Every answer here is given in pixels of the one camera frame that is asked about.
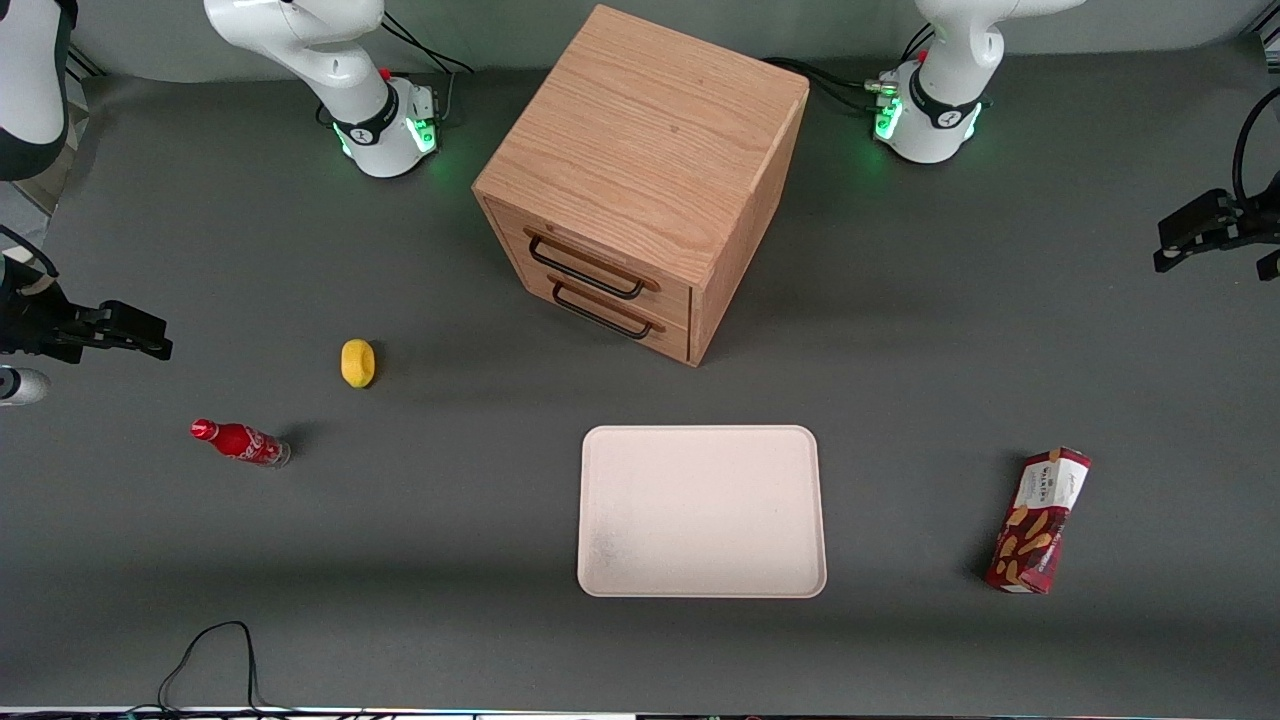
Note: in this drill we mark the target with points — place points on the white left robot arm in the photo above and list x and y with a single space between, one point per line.
950 60

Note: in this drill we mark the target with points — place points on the red cookie box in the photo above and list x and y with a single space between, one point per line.
1038 525

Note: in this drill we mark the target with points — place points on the yellow lemon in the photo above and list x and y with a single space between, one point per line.
357 363

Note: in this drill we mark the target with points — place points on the red cola bottle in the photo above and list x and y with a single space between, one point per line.
240 441

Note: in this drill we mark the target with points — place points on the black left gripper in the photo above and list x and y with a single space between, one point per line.
1243 222

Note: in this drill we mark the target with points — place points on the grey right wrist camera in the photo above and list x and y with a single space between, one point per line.
20 386

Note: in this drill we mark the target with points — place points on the beige plastic tray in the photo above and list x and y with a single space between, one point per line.
700 510

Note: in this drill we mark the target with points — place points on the wooden drawer cabinet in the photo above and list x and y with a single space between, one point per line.
640 140

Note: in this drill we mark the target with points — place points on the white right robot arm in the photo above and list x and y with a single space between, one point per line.
300 30

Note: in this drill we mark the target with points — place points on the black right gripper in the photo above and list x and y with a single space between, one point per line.
32 322

